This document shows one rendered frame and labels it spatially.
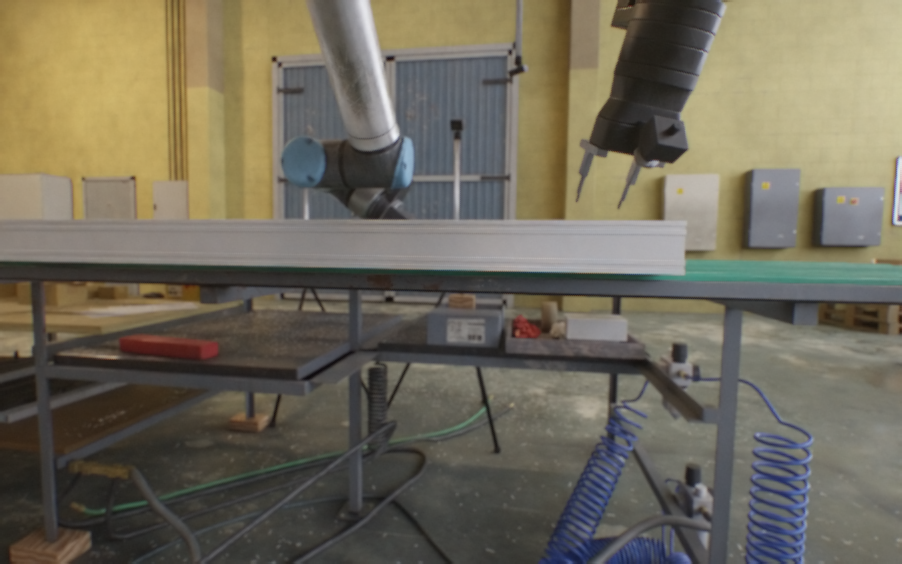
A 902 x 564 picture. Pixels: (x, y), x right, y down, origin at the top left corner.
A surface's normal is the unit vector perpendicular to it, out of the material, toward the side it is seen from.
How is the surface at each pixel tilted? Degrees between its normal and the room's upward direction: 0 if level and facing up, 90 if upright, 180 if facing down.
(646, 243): 90
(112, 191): 90
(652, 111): 111
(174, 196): 90
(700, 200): 90
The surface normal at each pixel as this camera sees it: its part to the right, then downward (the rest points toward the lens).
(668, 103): 0.07, 0.59
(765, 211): -0.15, 0.07
